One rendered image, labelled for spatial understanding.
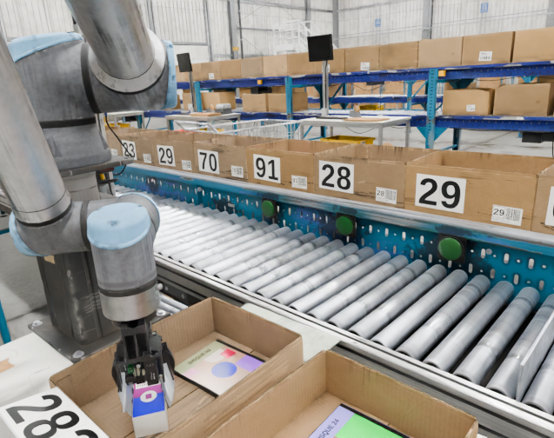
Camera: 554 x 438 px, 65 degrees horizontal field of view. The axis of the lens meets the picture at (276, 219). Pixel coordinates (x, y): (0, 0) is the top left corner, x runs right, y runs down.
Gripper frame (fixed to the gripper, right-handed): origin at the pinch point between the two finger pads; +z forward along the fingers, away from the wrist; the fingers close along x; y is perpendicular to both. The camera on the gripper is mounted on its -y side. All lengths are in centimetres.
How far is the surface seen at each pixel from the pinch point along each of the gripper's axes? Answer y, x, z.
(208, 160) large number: -147, 33, -18
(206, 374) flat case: -6.4, 11.0, 1.6
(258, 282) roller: -49, 32, 4
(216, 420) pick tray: 11.4, 10.8, -2.5
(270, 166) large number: -110, 55, -19
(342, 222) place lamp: -69, 70, -4
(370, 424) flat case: 16.5, 35.8, 1.6
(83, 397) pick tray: -7.0, -12.2, 1.1
